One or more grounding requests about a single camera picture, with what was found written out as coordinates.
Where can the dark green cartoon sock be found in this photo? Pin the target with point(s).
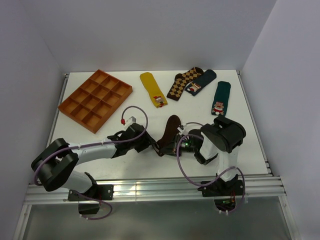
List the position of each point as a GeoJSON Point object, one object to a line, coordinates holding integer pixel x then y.
{"type": "Point", "coordinates": [221, 99]}

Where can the yellow cartoon sock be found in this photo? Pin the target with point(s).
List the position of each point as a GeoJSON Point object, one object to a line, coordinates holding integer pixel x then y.
{"type": "Point", "coordinates": [156, 96]}

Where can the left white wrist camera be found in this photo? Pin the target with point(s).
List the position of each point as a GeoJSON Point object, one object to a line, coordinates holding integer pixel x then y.
{"type": "Point", "coordinates": [130, 121]}

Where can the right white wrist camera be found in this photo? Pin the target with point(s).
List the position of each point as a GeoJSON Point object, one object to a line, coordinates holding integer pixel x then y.
{"type": "Point", "coordinates": [181, 129]}

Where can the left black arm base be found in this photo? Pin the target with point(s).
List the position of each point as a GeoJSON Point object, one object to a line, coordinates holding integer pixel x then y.
{"type": "Point", "coordinates": [90, 202]}

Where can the orange compartment tray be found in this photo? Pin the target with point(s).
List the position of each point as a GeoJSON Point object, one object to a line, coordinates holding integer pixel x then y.
{"type": "Point", "coordinates": [95, 100]}

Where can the aluminium frame rail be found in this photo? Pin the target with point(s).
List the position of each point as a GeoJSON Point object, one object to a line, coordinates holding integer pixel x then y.
{"type": "Point", "coordinates": [158, 189]}

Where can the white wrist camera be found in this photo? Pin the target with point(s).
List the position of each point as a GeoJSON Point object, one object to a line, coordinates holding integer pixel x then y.
{"type": "Point", "coordinates": [181, 129]}
{"type": "Point", "coordinates": [130, 121]}

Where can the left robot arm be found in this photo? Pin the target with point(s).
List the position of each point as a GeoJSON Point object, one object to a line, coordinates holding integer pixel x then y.
{"type": "Point", "coordinates": [54, 167]}

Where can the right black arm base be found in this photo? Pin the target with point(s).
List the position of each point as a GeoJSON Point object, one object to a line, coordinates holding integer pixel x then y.
{"type": "Point", "coordinates": [224, 194]}

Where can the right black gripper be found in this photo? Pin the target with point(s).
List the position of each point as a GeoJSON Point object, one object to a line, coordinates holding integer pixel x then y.
{"type": "Point", "coordinates": [172, 150]}

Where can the navy blue cartoon sock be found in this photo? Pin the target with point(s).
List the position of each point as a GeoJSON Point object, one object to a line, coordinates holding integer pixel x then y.
{"type": "Point", "coordinates": [197, 85]}

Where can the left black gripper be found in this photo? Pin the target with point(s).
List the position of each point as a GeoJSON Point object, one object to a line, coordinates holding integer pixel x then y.
{"type": "Point", "coordinates": [146, 141]}

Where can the brown argyle sock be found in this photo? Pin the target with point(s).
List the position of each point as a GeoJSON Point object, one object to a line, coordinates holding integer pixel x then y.
{"type": "Point", "coordinates": [181, 80]}

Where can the brown striped-cuff sock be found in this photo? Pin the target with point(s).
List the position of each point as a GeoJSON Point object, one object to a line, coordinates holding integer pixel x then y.
{"type": "Point", "coordinates": [171, 130]}

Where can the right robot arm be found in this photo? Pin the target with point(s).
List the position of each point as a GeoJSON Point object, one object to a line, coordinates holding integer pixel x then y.
{"type": "Point", "coordinates": [220, 141]}

